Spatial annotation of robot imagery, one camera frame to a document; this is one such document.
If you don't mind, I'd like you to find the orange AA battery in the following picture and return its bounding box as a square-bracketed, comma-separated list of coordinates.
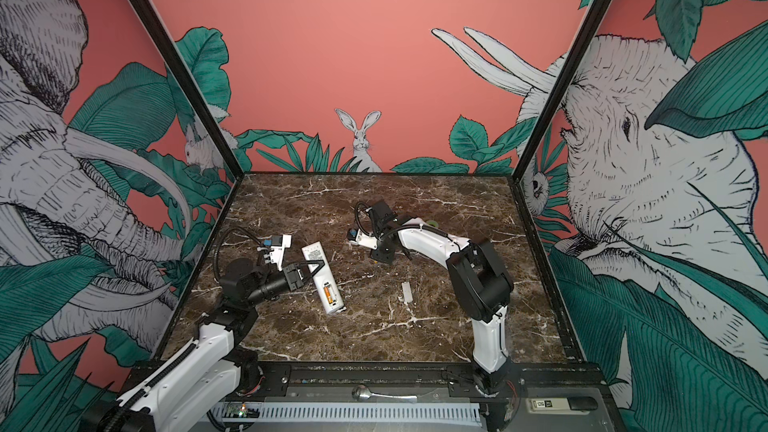
[323, 284, 338, 308]

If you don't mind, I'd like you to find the white remote control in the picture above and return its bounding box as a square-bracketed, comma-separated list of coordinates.
[302, 242, 345, 315]

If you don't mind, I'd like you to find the white battery cover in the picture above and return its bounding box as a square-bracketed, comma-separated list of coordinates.
[401, 282, 413, 304]

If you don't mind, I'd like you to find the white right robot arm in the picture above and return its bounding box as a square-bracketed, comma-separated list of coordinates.
[347, 200, 514, 396]

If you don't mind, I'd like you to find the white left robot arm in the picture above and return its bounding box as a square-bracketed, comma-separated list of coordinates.
[78, 258, 326, 431]

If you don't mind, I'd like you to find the white labelled device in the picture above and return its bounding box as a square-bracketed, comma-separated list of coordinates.
[525, 396, 599, 415]

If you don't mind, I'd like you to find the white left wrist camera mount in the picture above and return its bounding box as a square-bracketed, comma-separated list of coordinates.
[257, 234, 292, 271]

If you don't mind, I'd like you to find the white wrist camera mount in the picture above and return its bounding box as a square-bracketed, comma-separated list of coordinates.
[257, 234, 292, 271]
[347, 229, 378, 250]

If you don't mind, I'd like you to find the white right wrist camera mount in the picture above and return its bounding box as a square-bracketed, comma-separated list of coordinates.
[347, 229, 378, 250]

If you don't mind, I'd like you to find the white slotted cable duct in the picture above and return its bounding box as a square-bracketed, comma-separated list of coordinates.
[211, 402, 485, 427]

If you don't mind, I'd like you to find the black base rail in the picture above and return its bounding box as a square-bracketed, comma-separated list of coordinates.
[257, 361, 517, 400]

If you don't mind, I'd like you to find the black corner frame post right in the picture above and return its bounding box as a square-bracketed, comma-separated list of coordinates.
[511, 0, 612, 183]

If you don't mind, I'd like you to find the black corner frame post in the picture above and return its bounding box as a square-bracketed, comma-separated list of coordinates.
[511, 0, 612, 183]
[128, 0, 245, 183]

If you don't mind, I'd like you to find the black corner frame post left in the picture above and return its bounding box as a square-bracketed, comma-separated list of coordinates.
[128, 0, 245, 183]

